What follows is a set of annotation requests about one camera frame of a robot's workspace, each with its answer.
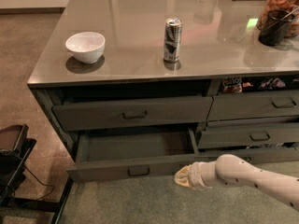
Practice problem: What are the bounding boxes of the grey drawer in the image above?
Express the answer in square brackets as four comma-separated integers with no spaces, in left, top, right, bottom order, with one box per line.
[208,90,299,121]
[196,147,299,164]
[52,96,212,131]
[67,129,199,183]
[198,123,299,149]

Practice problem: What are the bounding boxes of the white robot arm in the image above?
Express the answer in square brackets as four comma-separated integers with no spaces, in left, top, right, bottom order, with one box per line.
[174,154,299,210]

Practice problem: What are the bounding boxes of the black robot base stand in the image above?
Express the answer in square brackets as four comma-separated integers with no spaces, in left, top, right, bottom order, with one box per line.
[0,124,73,224]

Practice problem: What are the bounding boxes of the snack bags in drawer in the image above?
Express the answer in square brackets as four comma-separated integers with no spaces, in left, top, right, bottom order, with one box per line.
[221,75,299,93]

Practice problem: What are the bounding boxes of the grey drawer cabinet counter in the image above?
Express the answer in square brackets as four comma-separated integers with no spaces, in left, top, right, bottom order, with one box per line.
[28,0,299,167]

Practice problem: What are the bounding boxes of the silver black drink can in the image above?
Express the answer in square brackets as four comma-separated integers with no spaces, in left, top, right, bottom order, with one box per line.
[164,18,183,63]

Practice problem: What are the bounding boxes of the white ceramic bowl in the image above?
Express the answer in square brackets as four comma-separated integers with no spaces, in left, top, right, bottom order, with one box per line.
[65,32,106,63]

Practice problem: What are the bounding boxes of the black mesh cup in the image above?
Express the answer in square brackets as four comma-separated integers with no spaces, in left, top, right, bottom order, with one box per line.
[259,9,295,46]

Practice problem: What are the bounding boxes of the glass snack jar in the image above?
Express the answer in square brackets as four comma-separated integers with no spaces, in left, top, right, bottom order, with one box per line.
[257,0,299,37]

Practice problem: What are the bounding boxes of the black cable on floor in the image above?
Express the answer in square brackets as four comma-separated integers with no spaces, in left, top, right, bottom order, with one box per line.
[6,159,56,208]

